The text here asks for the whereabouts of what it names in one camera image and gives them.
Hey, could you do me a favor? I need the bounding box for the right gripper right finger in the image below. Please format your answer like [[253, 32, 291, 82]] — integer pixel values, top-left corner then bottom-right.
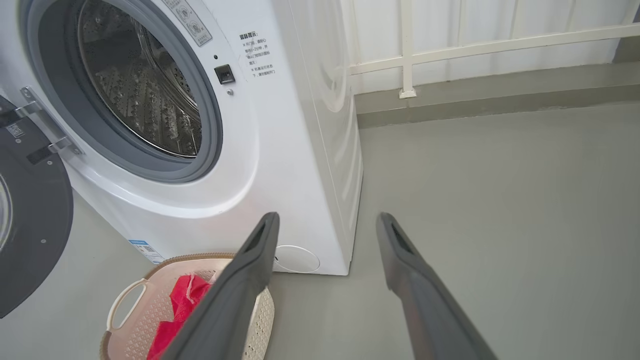
[[376, 212, 499, 360]]

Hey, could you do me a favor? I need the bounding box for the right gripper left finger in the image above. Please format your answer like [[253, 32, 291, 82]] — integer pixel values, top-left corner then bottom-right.
[[161, 212, 281, 360]]

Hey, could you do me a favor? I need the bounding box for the red and white garment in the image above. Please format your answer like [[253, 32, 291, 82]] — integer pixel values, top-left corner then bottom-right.
[[146, 273, 216, 360]]

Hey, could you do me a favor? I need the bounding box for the round glass washer door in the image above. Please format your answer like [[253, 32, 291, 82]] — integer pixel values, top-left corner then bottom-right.
[[0, 95, 74, 319]]

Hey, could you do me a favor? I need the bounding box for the cream perforated laundry basket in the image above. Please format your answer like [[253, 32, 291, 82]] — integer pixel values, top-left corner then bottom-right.
[[99, 252, 275, 360]]

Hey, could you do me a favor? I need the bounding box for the white front-load washing machine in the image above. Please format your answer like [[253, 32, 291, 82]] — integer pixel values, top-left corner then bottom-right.
[[0, 0, 364, 276]]

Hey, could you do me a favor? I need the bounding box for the perforated steel washer drum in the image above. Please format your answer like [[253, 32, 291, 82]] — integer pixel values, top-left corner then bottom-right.
[[77, 0, 203, 159]]

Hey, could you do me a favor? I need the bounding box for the black door latch slot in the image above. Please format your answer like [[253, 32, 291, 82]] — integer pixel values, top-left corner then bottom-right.
[[214, 64, 236, 85]]

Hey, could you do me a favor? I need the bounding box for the chrome door hinge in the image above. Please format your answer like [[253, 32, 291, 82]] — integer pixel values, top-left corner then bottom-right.
[[20, 86, 83, 157]]

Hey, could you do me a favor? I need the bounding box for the round white filter cover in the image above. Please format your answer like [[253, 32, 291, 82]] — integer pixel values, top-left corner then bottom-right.
[[272, 245, 321, 274]]

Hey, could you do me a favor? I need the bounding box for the blue energy label sticker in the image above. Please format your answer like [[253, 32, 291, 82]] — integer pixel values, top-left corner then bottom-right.
[[128, 239, 165, 265]]

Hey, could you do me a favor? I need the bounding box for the white metal railing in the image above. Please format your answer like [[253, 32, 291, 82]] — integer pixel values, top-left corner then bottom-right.
[[348, 0, 640, 99]]

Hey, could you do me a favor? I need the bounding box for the grey instruction label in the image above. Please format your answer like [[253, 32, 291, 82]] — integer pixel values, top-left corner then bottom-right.
[[162, 0, 213, 47]]

